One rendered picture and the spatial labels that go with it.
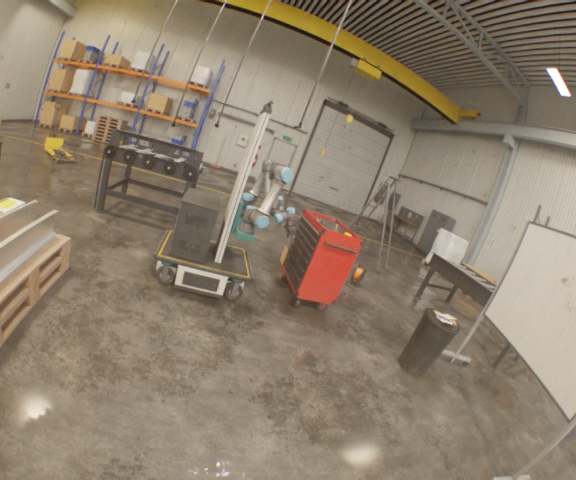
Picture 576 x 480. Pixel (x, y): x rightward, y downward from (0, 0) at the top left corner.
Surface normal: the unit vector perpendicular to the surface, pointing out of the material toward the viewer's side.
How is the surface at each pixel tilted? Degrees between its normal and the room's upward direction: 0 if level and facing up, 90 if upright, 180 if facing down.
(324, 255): 90
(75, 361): 0
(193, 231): 90
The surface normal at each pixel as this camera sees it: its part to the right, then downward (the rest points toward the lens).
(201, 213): 0.22, 0.36
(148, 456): 0.35, -0.90
